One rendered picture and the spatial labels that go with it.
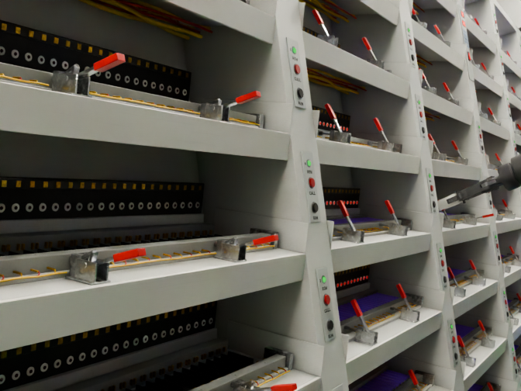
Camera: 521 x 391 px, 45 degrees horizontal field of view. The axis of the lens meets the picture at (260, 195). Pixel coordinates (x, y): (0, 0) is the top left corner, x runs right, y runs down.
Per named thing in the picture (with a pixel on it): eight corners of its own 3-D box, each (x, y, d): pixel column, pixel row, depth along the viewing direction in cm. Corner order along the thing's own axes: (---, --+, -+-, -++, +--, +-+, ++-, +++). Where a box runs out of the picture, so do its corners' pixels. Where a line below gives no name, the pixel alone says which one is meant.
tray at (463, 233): (488, 236, 223) (491, 209, 222) (439, 247, 171) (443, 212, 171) (432, 227, 233) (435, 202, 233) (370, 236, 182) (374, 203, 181)
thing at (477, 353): (505, 351, 220) (510, 311, 219) (461, 397, 168) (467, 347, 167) (447, 337, 230) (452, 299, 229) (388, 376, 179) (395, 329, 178)
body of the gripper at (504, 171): (519, 185, 172) (486, 198, 176) (524, 186, 179) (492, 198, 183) (507, 160, 173) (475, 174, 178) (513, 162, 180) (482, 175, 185)
